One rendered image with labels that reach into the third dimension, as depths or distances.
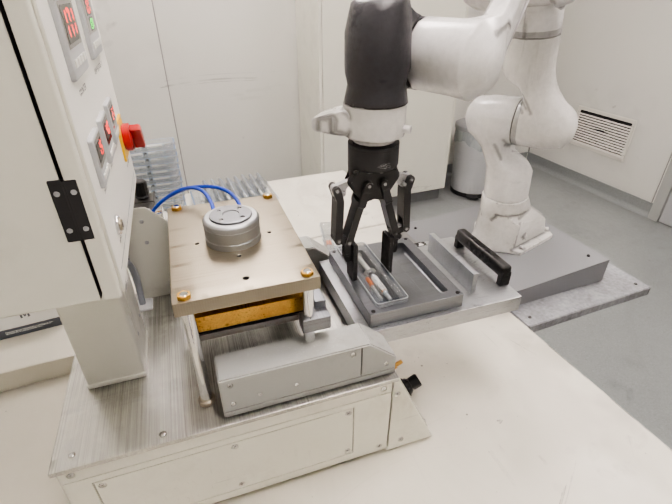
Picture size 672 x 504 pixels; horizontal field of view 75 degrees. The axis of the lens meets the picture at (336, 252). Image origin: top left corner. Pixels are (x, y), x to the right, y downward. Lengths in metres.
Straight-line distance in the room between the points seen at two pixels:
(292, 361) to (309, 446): 0.17
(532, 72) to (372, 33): 0.57
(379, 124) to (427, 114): 2.57
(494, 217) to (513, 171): 0.13
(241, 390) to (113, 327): 0.19
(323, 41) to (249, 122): 0.77
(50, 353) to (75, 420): 0.37
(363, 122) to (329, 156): 2.31
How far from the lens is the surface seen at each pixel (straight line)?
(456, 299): 0.74
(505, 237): 1.25
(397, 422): 0.77
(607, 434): 0.96
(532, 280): 1.19
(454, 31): 0.64
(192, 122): 3.08
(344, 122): 0.63
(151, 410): 0.68
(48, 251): 0.48
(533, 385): 0.98
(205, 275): 0.58
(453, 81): 0.63
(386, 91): 0.60
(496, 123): 1.15
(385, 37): 0.59
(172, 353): 0.75
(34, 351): 1.09
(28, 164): 0.45
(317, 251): 0.84
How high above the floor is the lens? 1.43
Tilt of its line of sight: 31 degrees down
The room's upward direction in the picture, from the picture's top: straight up
